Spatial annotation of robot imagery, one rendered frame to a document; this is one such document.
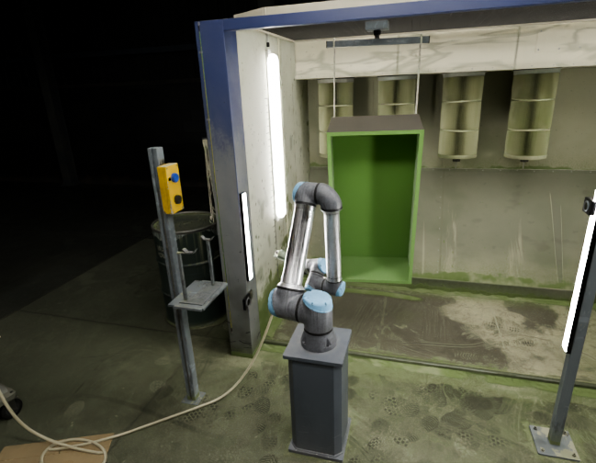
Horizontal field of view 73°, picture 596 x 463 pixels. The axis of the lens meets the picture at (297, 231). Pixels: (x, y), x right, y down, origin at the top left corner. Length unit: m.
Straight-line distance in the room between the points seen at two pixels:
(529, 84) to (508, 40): 0.40
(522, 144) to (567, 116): 0.59
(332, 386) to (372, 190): 1.59
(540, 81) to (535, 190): 1.02
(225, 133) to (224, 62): 0.41
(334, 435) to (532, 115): 2.91
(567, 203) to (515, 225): 0.49
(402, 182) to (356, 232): 0.57
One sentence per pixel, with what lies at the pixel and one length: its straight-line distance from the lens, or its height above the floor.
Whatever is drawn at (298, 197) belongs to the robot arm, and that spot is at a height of 1.35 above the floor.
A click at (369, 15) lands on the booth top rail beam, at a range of 2.36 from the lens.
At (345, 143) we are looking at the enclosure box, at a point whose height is 1.51.
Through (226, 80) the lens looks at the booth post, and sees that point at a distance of 2.57.
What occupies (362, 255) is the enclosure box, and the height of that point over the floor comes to 0.54.
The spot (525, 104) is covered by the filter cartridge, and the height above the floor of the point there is 1.71.
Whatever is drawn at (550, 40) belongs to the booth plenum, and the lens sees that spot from 3.89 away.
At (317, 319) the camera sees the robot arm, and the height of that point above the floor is 0.82.
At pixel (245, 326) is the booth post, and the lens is 3.05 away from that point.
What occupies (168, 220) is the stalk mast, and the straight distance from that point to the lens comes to 2.34.
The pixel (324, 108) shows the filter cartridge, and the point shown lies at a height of 1.71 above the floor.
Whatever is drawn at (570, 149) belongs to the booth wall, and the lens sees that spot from 4.46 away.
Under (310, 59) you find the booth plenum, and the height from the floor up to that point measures 2.14.
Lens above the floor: 1.91
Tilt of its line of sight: 20 degrees down
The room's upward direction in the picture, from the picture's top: 2 degrees counter-clockwise
